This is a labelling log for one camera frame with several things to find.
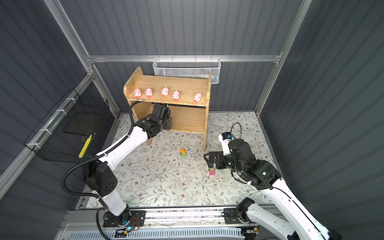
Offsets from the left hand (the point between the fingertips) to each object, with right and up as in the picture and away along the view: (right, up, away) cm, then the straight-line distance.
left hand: (165, 119), depth 85 cm
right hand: (+25, -18, -19) cm, 36 cm away
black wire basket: (-47, -9, -14) cm, 50 cm away
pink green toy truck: (+27, -31, +1) cm, 41 cm away
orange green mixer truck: (+9, -21, +10) cm, 25 cm away
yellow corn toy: (-34, -14, -17) cm, 40 cm away
